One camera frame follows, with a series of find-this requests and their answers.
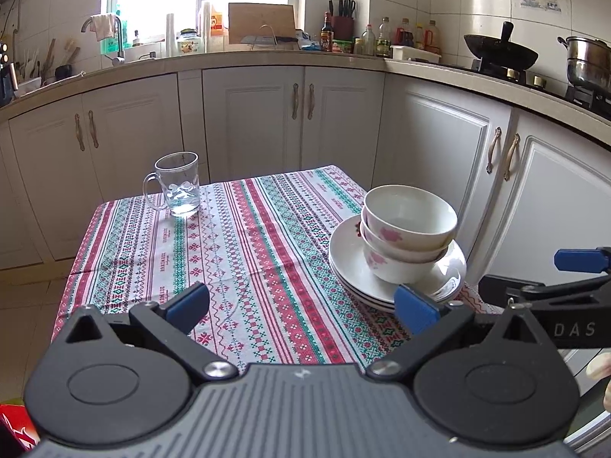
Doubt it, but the knife block with knives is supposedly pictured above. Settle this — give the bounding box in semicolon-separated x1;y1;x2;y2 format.
331;0;357;41

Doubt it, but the steel cooking pot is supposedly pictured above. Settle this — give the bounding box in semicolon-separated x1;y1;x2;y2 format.
558;35;611;91

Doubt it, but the beige kitchen countertop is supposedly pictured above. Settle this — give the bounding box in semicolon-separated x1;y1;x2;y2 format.
0;48;611;120

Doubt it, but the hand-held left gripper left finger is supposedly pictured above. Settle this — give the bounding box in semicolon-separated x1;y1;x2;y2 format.
64;282;238;382

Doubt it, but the clear glass mug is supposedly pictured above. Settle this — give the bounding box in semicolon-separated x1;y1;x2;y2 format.
142;152;201;217

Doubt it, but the red box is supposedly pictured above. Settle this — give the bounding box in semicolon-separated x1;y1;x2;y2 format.
0;403;41;458

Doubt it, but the tall clear plastic bottle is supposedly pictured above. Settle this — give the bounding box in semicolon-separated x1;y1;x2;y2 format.
200;0;213;53

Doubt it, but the white floral bowl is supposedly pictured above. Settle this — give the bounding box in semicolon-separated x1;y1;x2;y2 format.
359;219;452;264
362;184;459;251
363;243;447;285

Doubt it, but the wooden cutting board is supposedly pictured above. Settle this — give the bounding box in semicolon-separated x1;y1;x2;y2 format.
228;3;297;46

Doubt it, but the wall sticker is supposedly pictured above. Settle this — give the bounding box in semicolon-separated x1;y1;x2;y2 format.
519;0;565;13

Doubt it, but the striped patterned tablecloth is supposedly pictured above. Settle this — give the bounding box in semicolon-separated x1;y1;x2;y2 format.
52;165;508;377

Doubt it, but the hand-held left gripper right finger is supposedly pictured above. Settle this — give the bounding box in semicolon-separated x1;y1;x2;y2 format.
365;284;559;381

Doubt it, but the glass jar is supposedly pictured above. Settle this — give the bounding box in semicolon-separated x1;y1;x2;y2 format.
176;29;200;54

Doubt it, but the black wok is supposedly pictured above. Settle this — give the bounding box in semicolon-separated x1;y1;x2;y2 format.
464;21;539;71

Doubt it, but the white cloth on faucet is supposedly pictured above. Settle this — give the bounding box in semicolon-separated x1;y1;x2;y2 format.
91;13;118;41

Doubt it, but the white plastic tray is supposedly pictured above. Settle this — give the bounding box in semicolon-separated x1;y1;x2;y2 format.
390;45;442;64

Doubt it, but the gas stove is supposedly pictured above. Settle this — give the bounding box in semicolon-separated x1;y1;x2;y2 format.
444;57;611;110

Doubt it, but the green label bottle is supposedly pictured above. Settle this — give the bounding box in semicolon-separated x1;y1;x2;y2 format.
376;18;392;57

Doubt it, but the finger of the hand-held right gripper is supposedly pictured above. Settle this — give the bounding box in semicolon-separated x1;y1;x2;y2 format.
554;247;611;275
478;274;611;314

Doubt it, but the stained white fruit-print plate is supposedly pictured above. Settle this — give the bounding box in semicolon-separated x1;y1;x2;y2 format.
328;214;467;302

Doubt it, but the metal faucet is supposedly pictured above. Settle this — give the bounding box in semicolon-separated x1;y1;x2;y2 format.
80;15;126;65

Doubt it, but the person's right hand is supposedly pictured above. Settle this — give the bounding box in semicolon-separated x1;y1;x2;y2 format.
586;350;611;413

